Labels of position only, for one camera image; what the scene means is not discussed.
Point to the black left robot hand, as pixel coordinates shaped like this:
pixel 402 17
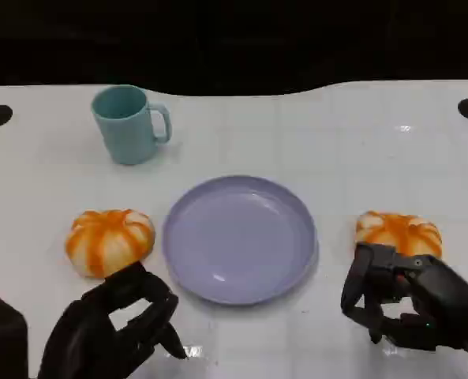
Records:
pixel 87 335

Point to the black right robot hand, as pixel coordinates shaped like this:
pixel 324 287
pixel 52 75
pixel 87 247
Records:
pixel 442 292

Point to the lilac plate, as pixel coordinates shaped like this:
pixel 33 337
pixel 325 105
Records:
pixel 239 241

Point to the pale green mug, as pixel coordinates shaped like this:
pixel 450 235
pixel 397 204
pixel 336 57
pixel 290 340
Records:
pixel 125 122

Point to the black backdrop cloth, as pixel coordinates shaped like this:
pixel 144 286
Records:
pixel 233 39

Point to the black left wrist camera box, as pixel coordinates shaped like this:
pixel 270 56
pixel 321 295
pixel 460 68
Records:
pixel 2 339

